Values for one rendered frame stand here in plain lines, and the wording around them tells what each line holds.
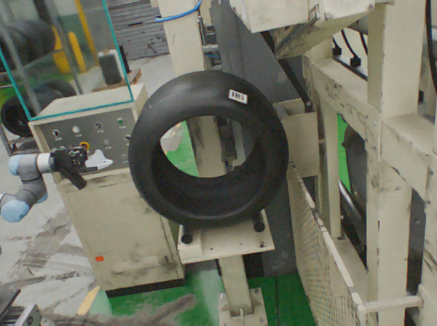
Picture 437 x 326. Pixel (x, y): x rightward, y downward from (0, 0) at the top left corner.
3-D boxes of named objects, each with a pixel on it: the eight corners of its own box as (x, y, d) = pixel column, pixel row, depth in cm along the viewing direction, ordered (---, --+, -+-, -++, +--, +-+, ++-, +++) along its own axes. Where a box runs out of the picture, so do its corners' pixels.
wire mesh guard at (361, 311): (296, 265, 202) (283, 150, 171) (299, 265, 202) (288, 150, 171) (363, 466, 122) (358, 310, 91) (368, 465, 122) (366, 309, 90)
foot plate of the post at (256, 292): (218, 295, 234) (217, 290, 232) (261, 288, 232) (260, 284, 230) (220, 332, 210) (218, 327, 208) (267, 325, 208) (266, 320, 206)
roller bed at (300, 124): (278, 160, 184) (272, 103, 171) (309, 155, 183) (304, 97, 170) (287, 180, 166) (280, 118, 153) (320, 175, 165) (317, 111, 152)
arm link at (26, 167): (20, 171, 146) (13, 150, 142) (49, 169, 146) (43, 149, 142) (11, 181, 139) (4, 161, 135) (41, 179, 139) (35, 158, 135)
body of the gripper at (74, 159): (81, 153, 134) (46, 155, 134) (86, 174, 138) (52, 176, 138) (86, 143, 141) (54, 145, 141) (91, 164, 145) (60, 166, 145)
